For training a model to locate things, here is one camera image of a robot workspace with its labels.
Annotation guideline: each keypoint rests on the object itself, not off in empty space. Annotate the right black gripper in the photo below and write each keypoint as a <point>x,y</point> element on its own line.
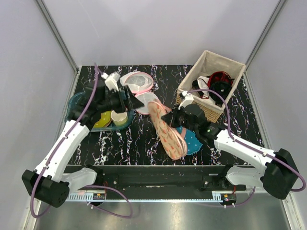
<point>171,118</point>

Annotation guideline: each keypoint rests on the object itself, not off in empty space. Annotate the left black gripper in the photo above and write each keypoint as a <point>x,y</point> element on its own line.
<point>126,104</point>

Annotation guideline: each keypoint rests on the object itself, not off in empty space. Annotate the floral mesh laundry bag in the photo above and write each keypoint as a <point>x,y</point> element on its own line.
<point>172,141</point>

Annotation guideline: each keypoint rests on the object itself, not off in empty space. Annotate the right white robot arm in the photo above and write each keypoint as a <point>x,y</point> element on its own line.
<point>274,171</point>

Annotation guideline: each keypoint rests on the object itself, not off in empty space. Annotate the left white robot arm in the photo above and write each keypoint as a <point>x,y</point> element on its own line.
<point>47,181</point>

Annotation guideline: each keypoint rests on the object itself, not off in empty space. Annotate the white round mesh bra bag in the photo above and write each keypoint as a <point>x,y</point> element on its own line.
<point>140,84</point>

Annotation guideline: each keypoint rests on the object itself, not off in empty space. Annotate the red and black bra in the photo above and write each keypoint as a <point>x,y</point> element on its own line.
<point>221,83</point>

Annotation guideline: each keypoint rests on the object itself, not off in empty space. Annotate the cream cup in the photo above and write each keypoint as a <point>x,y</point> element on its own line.
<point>119,119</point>

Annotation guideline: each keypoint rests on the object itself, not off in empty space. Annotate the teal plastic bin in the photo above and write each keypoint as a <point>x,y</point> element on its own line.
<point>111,127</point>

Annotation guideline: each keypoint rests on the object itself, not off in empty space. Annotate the yellow polka dot plate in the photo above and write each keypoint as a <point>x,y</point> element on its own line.
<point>104,121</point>

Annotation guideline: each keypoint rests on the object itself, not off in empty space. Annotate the blue polka dot plate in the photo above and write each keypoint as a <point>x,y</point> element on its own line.
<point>193,144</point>

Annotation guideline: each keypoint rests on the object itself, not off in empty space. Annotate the wicker basket with liner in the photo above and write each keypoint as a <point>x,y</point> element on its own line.
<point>208,63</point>

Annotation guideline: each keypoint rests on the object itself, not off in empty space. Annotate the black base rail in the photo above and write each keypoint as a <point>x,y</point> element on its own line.
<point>161,184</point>

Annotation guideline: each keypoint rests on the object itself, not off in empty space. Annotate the left aluminium frame post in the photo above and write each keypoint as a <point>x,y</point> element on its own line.
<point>54,30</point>

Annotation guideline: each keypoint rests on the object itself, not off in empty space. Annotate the aluminium frame post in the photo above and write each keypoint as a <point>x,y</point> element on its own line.
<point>54,30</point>
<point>273,17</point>

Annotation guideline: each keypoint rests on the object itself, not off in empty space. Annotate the right aluminium frame post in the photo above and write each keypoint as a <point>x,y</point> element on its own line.
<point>273,17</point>

